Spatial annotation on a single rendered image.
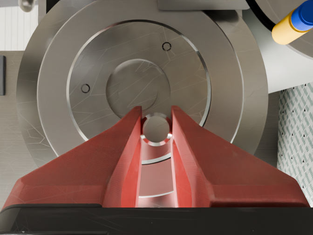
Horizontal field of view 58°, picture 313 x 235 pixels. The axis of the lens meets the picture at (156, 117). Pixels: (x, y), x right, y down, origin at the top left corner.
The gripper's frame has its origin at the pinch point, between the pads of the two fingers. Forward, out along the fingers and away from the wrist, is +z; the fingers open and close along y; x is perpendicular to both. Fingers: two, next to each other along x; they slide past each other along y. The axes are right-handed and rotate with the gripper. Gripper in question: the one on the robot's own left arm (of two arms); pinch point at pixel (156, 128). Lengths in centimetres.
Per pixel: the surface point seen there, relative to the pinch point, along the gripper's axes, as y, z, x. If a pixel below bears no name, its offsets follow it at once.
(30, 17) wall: 129, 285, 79
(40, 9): 7.0, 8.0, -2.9
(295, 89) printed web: -17.3, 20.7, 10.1
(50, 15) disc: 6.3, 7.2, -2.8
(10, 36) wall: 152, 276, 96
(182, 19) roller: -1.4, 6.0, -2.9
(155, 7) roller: 0.0, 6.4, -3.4
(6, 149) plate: 26.3, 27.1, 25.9
